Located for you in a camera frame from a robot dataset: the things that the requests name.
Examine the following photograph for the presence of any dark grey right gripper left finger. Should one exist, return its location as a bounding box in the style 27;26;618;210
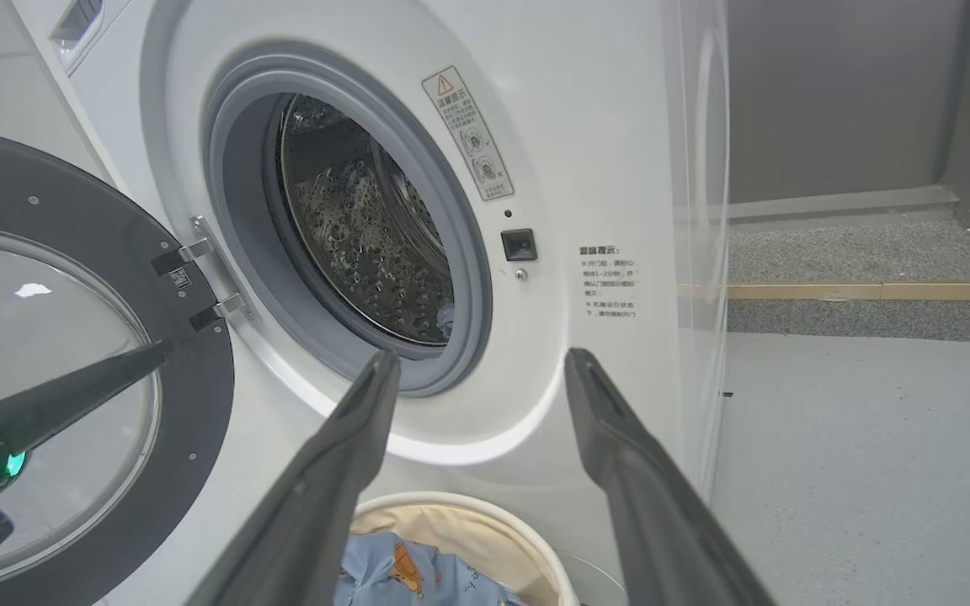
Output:
186;349;402;606

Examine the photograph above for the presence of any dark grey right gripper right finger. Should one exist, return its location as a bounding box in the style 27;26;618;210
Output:
563;348;778;606

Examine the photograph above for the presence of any blue cartoon print garment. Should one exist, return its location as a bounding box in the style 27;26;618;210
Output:
335;532;524;606

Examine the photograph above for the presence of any cream fabric laundry basket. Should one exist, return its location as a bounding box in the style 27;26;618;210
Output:
349;492;580;606

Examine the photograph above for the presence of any metal door hinge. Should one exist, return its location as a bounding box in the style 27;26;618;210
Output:
151;215;257;332

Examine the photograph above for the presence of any grey rubber door gasket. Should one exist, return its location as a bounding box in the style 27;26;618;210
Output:
203;50;494;398

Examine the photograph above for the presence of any steel washer drum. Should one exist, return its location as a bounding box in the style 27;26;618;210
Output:
270;93;456;346

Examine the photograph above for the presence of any black door latch socket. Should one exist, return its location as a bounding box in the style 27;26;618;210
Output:
501;228;538;263

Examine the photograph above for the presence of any white front-load washing machine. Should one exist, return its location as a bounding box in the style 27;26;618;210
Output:
9;0;732;606

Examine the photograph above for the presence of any white detergent drawer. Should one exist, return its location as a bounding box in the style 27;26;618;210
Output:
47;0;134;77

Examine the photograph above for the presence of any white warning sticker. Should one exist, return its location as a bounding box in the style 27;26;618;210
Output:
422;66;515;201

